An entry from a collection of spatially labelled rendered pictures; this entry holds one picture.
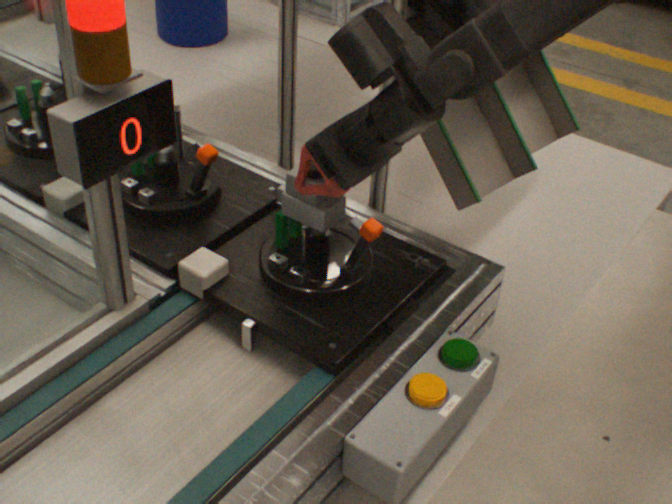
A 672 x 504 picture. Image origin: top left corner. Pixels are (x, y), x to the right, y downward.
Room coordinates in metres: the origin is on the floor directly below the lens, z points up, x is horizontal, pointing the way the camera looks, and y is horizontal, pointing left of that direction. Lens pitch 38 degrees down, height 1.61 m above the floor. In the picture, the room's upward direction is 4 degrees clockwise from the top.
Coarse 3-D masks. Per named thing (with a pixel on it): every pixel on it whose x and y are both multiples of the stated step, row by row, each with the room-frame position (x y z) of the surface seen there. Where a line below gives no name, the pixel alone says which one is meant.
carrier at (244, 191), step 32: (160, 160) 0.94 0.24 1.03; (192, 160) 1.00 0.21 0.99; (224, 160) 1.04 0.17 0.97; (128, 192) 0.91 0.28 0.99; (160, 192) 0.92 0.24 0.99; (192, 192) 0.91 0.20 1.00; (224, 192) 0.95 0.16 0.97; (256, 192) 0.96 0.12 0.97; (128, 224) 0.87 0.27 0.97; (160, 224) 0.87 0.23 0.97; (192, 224) 0.87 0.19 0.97; (224, 224) 0.88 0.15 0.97; (160, 256) 0.80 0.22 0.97
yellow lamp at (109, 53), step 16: (80, 32) 0.69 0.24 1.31; (96, 32) 0.69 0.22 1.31; (112, 32) 0.69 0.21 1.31; (80, 48) 0.69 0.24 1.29; (96, 48) 0.69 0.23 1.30; (112, 48) 0.69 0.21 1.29; (128, 48) 0.71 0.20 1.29; (80, 64) 0.69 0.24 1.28; (96, 64) 0.68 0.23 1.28; (112, 64) 0.69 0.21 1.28; (128, 64) 0.71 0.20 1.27; (96, 80) 0.68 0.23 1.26; (112, 80) 0.69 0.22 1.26
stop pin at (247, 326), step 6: (246, 324) 0.69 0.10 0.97; (252, 324) 0.69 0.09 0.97; (246, 330) 0.69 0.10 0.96; (252, 330) 0.69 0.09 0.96; (246, 336) 0.69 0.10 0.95; (252, 336) 0.69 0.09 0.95; (246, 342) 0.69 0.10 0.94; (252, 342) 0.69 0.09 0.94; (246, 348) 0.69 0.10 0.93; (252, 348) 0.69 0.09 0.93
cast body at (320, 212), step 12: (312, 168) 0.79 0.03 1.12; (288, 180) 0.79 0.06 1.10; (312, 180) 0.78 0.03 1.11; (324, 180) 0.79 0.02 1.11; (288, 192) 0.79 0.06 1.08; (288, 204) 0.79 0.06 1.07; (300, 204) 0.78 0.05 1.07; (312, 204) 0.77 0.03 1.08; (324, 204) 0.78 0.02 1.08; (336, 204) 0.78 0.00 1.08; (288, 216) 0.79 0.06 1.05; (300, 216) 0.78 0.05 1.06; (312, 216) 0.77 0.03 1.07; (324, 216) 0.77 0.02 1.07; (336, 216) 0.78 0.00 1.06; (324, 228) 0.77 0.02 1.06
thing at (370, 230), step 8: (352, 224) 0.77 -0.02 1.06; (360, 224) 0.77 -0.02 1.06; (368, 224) 0.76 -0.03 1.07; (376, 224) 0.76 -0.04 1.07; (360, 232) 0.76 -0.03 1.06; (368, 232) 0.75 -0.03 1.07; (376, 232) 0.75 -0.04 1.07; (360, 240) 0.76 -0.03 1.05; (368, 240) 0.75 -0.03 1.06; (360, 248) 0.76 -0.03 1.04; (352, 256) 0.76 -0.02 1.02; (360, 256) 0.76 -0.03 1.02; (352, 264) 0.76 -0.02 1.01
